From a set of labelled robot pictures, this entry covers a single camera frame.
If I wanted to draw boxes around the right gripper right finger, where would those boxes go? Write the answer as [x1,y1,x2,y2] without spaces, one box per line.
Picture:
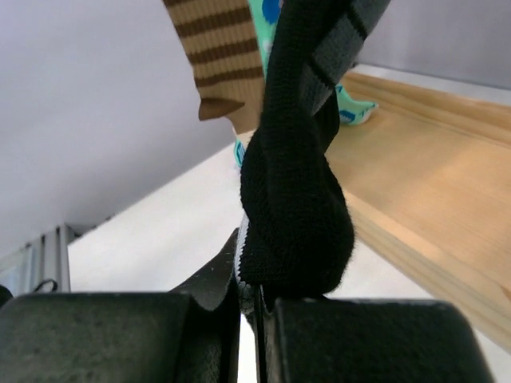
[255,289,493,382]

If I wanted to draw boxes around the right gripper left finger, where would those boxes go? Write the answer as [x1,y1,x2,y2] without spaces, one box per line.
[1,235,240,382]

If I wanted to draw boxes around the black sock grey blue marks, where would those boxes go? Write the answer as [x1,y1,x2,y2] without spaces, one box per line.
[234,1,388,315]

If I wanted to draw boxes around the teal patterned sock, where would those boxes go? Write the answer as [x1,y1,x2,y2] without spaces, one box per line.
[233,0,378,168]

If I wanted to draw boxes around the brown cream striped sock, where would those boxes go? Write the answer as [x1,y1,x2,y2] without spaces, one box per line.
[164,0,264,136]

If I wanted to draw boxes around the aluminium mounting rail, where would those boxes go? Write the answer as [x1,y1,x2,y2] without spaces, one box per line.
[1,223,95,296]

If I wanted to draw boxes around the wooden hanger rack frame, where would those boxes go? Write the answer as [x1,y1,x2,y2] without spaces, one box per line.
[327,72,510,349]

